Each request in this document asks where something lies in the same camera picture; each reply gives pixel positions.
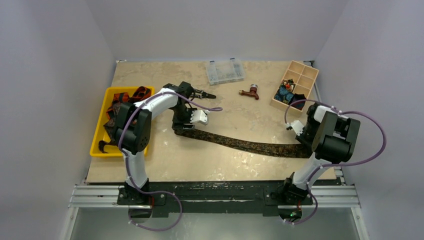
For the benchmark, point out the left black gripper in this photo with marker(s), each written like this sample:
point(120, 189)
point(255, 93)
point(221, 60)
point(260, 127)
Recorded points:
point(178, 125)

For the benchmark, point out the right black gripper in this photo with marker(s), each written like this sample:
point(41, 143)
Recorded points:
point(305, 138)

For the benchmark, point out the dark brown patterned tie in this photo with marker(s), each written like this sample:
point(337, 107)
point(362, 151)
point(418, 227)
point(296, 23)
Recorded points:
point(298, 151)

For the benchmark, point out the wooden compartment tray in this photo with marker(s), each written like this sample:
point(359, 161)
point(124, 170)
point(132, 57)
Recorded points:
point(298, 78)

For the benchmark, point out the yellow plastic bin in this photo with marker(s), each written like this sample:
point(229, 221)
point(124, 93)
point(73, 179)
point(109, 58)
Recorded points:
point(100, 133)

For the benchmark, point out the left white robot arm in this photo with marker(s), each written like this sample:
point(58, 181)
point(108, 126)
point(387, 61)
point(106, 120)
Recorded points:
point(133, 127)

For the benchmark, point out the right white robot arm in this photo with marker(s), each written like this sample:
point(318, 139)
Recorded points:
point(330, 137)

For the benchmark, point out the dark red rolled tie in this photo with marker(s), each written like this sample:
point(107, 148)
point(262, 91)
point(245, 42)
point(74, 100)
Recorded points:
point(297, 101)

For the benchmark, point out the orange black striped tie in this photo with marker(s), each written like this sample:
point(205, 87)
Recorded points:
point(141, 93)

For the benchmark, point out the clear plastic organizer box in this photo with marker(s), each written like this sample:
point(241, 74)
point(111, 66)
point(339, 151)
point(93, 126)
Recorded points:
point(225, 71)

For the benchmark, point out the brown floral tie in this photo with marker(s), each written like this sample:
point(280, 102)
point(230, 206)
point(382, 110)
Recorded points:
point(111, 122)

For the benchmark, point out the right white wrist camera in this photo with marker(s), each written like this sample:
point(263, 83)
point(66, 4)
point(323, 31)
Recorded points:
point(296, 126)

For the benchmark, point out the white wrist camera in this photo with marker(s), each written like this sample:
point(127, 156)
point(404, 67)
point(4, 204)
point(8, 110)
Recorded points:
point(200, 116)
point(296, 126)

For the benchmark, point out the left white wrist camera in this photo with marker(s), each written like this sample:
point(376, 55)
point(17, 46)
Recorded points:
point(200, 116)

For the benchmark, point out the black handled pliers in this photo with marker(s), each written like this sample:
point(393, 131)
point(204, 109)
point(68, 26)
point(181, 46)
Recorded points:
point(201, 94)

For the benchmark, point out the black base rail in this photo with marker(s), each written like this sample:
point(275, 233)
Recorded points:
point(263, 197)

